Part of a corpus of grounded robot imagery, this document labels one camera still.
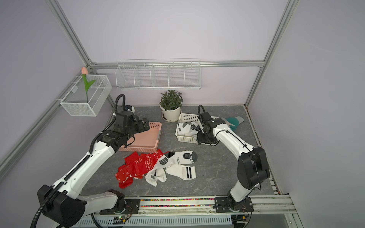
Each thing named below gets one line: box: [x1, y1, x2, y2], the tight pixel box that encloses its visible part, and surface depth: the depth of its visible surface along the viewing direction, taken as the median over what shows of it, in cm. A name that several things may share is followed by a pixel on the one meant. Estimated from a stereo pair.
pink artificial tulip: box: [81, 66, 97, 104], surface depth 86 cm
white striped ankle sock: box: [165, 163, 197, 181], surface depth 87 cm
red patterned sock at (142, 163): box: [124, 148, 170, 177], surface depth 89 cm
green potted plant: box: [158, 89, 184, 111], surface depth 103 cm
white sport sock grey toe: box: [144, 150, 198, 187], surface depth 90 cm
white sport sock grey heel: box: [176, 121, 199, 136], surface depth 98 cm
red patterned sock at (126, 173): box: [115, 163, 148, 189], surface depth 84 cm
